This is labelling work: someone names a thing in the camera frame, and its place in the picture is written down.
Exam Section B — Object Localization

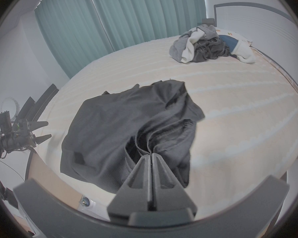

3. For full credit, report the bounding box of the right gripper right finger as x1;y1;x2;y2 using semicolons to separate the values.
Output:
151;153;198;218

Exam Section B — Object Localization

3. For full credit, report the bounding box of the blue-green curtain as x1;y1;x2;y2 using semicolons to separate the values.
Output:
86;0;206;52
34;0;115;80

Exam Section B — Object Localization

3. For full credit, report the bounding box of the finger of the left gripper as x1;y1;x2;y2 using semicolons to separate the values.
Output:
35;134;52;146
31;121;49;131

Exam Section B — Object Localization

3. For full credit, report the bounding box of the pile of clothes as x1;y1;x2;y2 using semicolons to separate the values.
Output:
169;24;257;64

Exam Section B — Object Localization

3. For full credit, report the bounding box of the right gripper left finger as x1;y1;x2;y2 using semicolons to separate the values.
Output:
107;154;151;220

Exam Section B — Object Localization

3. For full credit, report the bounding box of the bed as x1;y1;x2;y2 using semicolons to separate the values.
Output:
36;3;298;220

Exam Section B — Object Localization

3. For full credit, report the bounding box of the round white framed mirror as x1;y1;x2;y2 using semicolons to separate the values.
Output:
1;97;21;120

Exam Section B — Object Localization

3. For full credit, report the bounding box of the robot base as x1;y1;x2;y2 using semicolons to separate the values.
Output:
78;194;110;219

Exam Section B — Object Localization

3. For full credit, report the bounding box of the white printed pillow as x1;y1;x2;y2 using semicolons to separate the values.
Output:
215;27;253;47

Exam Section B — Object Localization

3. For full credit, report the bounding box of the black T-shirt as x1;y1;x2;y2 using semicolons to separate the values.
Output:
60;79;206;195

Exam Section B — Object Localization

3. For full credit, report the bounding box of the black chest of drawers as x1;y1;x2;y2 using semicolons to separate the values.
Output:
16;83;59;124

